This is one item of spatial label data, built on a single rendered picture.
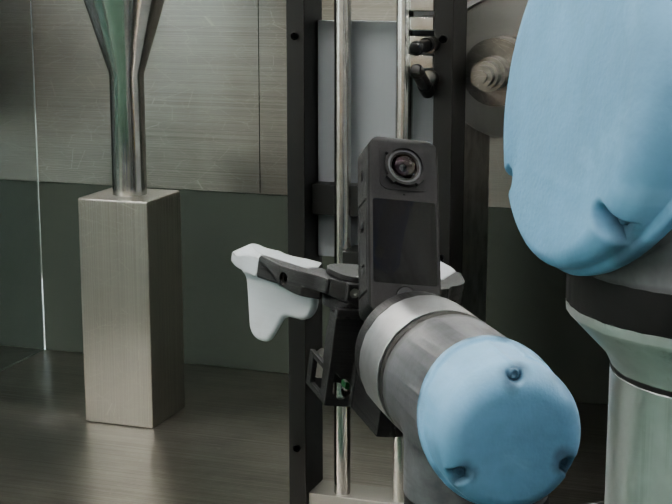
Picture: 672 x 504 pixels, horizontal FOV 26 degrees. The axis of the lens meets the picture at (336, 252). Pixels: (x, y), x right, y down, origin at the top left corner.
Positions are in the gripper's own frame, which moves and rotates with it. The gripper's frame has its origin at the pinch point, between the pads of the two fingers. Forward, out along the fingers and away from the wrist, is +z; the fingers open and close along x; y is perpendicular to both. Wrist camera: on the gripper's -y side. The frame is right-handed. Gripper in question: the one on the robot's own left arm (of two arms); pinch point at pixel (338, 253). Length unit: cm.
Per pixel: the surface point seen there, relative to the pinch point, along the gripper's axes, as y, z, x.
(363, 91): -9.6, 35.1, 10.2
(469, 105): -9.3, 39.8, 22.6
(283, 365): 30, 85, 18
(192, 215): 12, 92, 5
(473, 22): -17.4, 39.7, 21.6
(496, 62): -14.0, 30.1, 21.0
